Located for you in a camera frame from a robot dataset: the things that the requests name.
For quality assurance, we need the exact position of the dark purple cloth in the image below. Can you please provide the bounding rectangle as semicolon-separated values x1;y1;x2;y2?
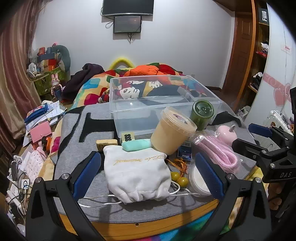
62;63;105;102

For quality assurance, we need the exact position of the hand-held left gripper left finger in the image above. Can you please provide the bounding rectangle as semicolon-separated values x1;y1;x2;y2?
25;151;102;241

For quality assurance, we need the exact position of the blue pencil case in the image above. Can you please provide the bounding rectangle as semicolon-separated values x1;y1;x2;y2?
24;103;48;123

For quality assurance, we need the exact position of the grey-green neck pillow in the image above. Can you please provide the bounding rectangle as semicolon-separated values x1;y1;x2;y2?
47;45;71;70

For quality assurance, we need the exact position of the wooden door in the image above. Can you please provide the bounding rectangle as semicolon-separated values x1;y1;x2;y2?
222;13;255;93

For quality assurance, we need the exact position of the yellow ring pillow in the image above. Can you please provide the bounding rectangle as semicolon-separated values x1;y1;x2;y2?
110;57;134;70

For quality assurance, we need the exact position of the pink apple-shaped box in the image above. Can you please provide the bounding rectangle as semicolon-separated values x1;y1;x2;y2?
215;124;237;147

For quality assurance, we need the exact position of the pink wallet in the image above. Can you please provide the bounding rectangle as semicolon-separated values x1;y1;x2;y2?
30;122;52;143

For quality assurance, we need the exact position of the orange cord with yellow beads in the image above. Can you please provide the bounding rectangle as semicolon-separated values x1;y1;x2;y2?
166;158;189;186

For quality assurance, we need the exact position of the small blue box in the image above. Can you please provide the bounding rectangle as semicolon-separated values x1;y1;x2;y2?
177;141;193;161

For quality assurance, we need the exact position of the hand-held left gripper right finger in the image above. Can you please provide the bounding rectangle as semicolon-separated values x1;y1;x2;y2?
195;152;270;241

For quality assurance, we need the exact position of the white round container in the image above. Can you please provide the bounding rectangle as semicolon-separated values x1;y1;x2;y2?
189;166;212;195

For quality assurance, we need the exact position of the grey and black blanket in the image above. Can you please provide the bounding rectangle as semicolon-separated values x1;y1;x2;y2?
50;105;262;224

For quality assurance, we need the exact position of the clear plastic storage bin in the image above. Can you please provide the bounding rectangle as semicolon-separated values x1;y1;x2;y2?
109;75;235;139

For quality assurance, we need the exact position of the white panel with pink hearts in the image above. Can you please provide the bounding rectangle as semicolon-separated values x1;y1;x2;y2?
252;2;296;130

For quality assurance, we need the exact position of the pink rope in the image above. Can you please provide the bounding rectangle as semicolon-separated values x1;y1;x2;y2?
190;130;242;174

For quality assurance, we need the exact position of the dark green glass jar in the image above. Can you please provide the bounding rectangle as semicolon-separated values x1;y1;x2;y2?
190;100;215;131

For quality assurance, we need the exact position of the mint green case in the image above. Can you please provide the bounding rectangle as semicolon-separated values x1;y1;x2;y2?
122;139;153;152

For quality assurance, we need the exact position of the pink curtain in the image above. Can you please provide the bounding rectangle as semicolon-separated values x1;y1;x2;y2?
0;0;47;158

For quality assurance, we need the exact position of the person's right hand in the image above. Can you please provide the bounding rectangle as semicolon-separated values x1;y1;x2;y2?
269;184;285;210

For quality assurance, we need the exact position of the colourful patchwork quilt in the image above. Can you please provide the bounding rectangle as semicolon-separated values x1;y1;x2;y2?
69;62;192;109

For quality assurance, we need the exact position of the pile of papers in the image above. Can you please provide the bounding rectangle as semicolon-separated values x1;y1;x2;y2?
23;100;67;149

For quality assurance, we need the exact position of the white drawstring pouch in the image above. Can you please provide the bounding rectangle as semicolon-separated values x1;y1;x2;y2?
77;145;204;208

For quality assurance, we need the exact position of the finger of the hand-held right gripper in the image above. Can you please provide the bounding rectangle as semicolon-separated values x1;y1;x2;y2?
248;123;296;149
232;138;273;167

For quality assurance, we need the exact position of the beige lidded plastic tub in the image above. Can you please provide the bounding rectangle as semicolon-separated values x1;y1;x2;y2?
150;107;197;156

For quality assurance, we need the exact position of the black wall television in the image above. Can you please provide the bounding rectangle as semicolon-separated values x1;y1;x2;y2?
102;0;154;16

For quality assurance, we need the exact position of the orange cushion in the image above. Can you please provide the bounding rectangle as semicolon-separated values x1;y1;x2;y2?
124;65;160;77

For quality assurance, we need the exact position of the wooden wardrobe shelf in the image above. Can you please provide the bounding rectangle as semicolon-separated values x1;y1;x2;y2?
247;0;271;93

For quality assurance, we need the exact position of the white sticker sheet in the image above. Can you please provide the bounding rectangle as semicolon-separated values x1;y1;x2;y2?
18;151;44;183

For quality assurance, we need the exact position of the white suitcase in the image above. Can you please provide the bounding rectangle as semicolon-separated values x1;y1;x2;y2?
266;110;292;149

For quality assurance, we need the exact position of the beige mahjong tile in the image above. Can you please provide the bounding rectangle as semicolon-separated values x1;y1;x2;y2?
96;139;119;152

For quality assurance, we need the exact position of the pink rabbit toy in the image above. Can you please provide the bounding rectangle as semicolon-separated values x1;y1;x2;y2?
51;74;63;100

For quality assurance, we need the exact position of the pile of colourful boxes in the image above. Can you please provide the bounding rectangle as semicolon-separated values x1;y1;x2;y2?
28;46;65;72

